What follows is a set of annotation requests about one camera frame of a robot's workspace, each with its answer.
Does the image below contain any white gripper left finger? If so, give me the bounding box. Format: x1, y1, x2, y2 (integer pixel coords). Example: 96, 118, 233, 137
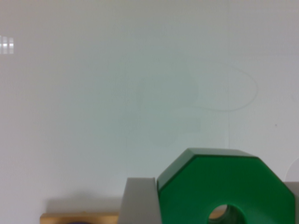
118, 178, 162, 224

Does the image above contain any green octagonal block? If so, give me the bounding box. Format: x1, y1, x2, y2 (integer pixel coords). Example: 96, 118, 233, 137
157, 148, 295, 224

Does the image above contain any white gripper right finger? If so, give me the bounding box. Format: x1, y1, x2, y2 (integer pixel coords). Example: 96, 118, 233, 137
286, 182, 299, 224

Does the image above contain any wooden peg base board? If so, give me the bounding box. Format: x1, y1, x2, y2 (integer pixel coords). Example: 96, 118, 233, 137
40, 212, 119, 224

